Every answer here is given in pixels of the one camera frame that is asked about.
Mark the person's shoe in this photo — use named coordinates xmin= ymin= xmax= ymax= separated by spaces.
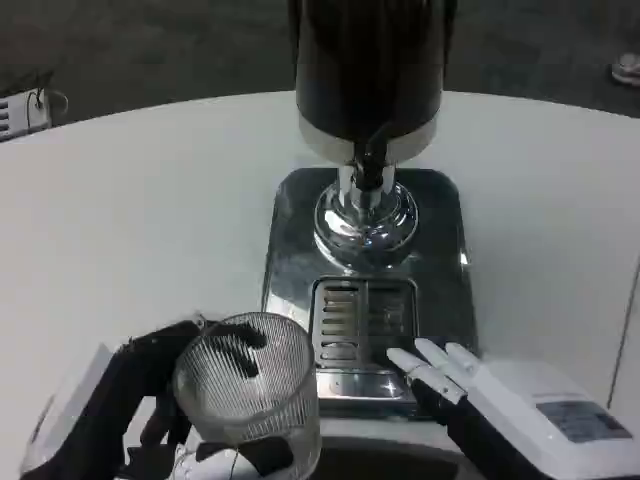
xmin=610 ymin=51 xmax=640 ymax=89

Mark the black drink dispenser steel base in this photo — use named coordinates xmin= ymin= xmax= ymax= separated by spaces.
xmin=261 ymin=0 xmax=479 ymax=420

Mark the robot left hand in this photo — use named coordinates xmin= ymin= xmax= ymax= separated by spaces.
xmin=18 ymin=311 xmax=297 ymax=480

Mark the thin black cable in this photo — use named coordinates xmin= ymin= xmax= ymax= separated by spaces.
xmin=26 ymin=87 xmax=69 ymax=120

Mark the black dispenser tap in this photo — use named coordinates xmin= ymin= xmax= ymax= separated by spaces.
xmin=351 ymin=121 xmax=392 ymax=192

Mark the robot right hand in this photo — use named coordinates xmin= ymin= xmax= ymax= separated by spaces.
xmin=386 ymin=338 xmax=640 ymax=480

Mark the clear ribbed glass cup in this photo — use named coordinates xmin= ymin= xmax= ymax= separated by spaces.
xmin=171 ymin=311 xmax=323 ymax=480

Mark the white vented box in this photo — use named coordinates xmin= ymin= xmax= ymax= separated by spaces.
xmin=0 ymin=87 xmax=52 ymax=144

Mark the steel drip tray with grid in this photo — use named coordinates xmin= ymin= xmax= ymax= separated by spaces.
xmin=308 ymin=275 xmax=420 ymax=374

